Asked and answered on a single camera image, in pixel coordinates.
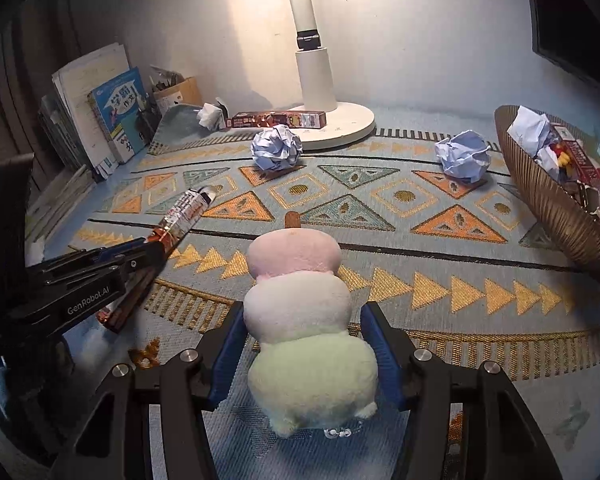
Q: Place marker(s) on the white desk lamp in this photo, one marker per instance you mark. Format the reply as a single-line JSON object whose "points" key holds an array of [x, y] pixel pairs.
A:
{"points": [[315, 75]]}

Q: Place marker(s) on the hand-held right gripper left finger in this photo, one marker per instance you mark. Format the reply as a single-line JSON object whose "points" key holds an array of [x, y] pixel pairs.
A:
{"points": [[227, 360]]}

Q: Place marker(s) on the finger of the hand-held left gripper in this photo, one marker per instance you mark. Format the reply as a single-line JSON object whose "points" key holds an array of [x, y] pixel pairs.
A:
{"points": [[140, 255]]}

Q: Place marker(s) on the dark monitor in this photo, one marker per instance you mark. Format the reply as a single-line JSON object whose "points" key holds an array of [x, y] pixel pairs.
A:
{"points": [[580, 10]]}

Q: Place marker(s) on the blue book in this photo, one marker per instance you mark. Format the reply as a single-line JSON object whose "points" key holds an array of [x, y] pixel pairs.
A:
{"points": [[117, 110]]}

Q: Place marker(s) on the pink white green dumpling plush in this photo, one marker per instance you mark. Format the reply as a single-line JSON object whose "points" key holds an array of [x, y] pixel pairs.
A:
{"points": [[305, 310]]}

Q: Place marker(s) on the person's left forearm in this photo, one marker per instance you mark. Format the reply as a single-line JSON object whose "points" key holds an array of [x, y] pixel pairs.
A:
{"points": [[10, 425]]}

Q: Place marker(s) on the black mesh pen holder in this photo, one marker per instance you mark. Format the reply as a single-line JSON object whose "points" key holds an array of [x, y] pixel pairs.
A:
{"points": [[147, 125]]}

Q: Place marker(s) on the brown ribbed bowl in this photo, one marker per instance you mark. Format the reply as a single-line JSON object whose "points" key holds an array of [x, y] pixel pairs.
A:
{"points": [[545, 220]]}

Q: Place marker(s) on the flat stack of books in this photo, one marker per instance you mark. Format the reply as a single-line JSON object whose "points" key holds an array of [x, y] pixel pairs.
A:
{"points": [[55, 200]]}

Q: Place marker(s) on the long red picture box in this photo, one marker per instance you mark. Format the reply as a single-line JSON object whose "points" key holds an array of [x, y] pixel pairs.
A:
{"points": [[280, 120]]}

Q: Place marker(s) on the white paper ball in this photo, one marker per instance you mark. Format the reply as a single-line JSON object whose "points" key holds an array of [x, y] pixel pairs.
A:
{"points": [[527, 132], [277, 147], [462, 157], [544, 160]]}

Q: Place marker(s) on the cardboard box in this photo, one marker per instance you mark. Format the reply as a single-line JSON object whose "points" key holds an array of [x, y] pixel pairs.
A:
{"points": [[185, 92]]}

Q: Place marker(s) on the crumpled white tissue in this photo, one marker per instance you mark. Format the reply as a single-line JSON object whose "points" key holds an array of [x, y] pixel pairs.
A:
{"points": [[210, 116]]}

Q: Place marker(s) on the patterned blue woven mat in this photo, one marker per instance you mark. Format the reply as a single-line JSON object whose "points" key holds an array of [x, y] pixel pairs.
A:
{"points": [[405, 220]]}

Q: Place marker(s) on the long red printed box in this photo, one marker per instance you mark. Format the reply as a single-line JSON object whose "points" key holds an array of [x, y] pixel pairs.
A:
{"points": [[185, 210]]}

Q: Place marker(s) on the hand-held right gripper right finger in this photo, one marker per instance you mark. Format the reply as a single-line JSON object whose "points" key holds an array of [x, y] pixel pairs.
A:
{"points": [[387, 360]]}

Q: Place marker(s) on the upright stack of papers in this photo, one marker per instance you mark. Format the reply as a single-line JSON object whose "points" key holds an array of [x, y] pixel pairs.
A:
{"points": [[75, 90]]}

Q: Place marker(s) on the long dark red box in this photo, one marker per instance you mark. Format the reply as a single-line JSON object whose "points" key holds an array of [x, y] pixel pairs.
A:
{"points": [[587, 165]]}

